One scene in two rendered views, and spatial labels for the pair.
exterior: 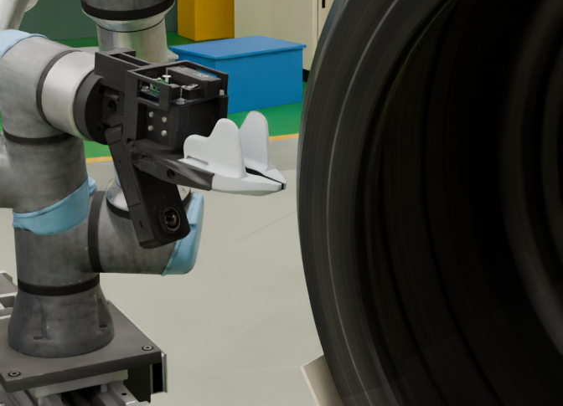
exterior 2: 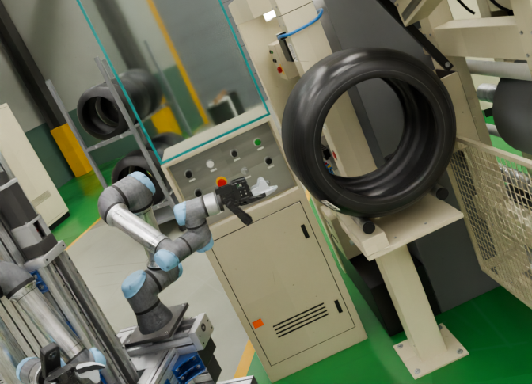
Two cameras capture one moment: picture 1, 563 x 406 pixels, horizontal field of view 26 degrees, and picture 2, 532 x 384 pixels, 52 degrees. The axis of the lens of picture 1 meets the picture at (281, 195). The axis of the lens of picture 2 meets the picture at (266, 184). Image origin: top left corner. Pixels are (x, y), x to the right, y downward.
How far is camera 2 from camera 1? 1.34 m
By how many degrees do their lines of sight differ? 40
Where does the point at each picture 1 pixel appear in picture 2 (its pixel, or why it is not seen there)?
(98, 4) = (140, 207)
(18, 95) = (197, 214)
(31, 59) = (195, 203)
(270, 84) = not seen: outside the picture
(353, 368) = (336, 192)
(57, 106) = (213, 207)
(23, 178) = (203, 236)
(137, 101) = (237, 190)
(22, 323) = (150, 322)
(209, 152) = (260, 189)
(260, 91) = not seen: outside the picture
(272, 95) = not seen: outside the picture
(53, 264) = (150, 298)
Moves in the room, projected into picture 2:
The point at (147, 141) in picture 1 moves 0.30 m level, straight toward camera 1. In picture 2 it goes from (242, 198) to (313, 186)
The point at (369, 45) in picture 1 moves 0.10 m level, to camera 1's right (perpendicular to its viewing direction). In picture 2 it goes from (315, 133) to (331, 120)
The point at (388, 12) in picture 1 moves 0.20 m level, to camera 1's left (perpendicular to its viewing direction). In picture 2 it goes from (316, 125) to (279, 153)
